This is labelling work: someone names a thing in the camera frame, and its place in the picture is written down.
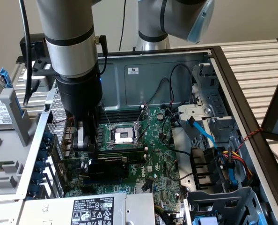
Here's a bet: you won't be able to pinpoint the black angled wire plug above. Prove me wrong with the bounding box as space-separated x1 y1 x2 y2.
141 179 154 192

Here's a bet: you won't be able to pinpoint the thin metal locking lever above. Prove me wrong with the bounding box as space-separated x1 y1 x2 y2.
105 140 142 147
100 105 113 129

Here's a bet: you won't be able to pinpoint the silver bay latch plate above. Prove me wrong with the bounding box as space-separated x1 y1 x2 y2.
177 104 215 123

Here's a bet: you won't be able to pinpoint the metal CPU socket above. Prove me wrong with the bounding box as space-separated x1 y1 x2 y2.
105 121 144 150

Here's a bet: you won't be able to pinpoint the green Dell motherboard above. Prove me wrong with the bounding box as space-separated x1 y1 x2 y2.
64 104 189 213

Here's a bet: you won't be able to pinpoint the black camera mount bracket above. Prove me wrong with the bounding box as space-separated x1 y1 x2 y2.
32 59 58 78

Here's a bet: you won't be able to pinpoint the hard drive in caddy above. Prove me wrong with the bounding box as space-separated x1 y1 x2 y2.
0 88 40 196

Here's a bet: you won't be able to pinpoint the blue disk carrier rail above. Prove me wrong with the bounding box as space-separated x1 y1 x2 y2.
0 67 29 122

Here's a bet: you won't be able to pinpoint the black wire across motherboard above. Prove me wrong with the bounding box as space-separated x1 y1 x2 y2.
161 131 192 157

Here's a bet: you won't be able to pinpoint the silver chipset heatsink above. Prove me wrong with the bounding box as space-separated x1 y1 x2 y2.
133 182 154 195

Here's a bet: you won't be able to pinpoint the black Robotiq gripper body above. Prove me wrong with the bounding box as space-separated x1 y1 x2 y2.
55 65 103 123

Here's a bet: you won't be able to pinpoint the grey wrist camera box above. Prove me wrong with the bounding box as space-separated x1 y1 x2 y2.
22 74 57 94

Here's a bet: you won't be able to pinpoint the grey power supply unit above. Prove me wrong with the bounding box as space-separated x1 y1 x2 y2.
18 192 156 225

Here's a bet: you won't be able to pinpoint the dark framed panel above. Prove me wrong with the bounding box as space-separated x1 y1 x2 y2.
260 56 278 143

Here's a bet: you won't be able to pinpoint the thick black camera cable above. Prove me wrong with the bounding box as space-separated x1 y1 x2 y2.
18 0 40 106

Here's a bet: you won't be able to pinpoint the open metal socket cover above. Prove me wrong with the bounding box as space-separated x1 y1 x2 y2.
135 105 152 139

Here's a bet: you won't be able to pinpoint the yellow black supply wires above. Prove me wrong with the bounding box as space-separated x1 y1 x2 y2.
154 203 184 225

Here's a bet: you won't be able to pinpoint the red black twisted wire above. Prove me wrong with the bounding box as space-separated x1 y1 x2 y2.
237 127 263 150
53 114 74 141

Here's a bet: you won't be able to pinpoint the open grey PC case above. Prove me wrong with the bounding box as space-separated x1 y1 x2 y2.
0 45 278 225

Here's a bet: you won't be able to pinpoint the stacked metal port block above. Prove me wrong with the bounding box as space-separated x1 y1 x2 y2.
61 126 74 150

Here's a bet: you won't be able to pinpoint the black RAM slot white latches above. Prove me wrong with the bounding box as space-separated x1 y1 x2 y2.
98 105 145 117
98 147 148 157
127 153 148 167
98 110 143 123

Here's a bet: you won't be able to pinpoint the green RAM stick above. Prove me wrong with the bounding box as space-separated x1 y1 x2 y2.
0 160 15 171

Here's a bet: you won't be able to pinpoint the flat blue SATA wire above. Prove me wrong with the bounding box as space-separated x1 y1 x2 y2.
187 118 218 150

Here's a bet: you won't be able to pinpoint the grey metal disk bay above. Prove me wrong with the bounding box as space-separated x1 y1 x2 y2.
177 62 239 150

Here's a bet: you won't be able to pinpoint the black plastic box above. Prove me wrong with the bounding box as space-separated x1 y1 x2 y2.
19 33 48 60

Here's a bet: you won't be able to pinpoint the short black expansion slot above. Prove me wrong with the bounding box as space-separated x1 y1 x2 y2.
81 186 95 195

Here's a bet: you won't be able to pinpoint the green graphics card black cooler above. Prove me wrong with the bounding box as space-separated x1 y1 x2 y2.
58 154 130 187

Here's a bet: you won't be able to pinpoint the thin black arched wire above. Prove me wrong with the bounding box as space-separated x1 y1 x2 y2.
169 63 194 106
145 78 175 106

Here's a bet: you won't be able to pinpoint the light blue plastic latch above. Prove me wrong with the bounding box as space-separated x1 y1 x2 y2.
192 216 219 225

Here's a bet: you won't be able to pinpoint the grey plastic drive cage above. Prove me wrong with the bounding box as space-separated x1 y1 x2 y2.
184 186 265 225

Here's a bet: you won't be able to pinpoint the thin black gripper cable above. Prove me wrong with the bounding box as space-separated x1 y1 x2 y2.
94 0 127 77

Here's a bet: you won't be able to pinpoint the blue plastic cable clip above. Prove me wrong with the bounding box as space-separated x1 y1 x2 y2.
227 161 238 188

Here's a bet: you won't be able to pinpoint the black power wire plug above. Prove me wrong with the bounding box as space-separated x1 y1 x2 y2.
241 172 259 188

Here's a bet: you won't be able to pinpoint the black plastic fan shroud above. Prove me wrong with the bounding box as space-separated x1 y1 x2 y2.
190 146 225 192

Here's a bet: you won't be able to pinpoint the yellow red power wire bundle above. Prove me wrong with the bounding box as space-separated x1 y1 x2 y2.
217 150 256 181

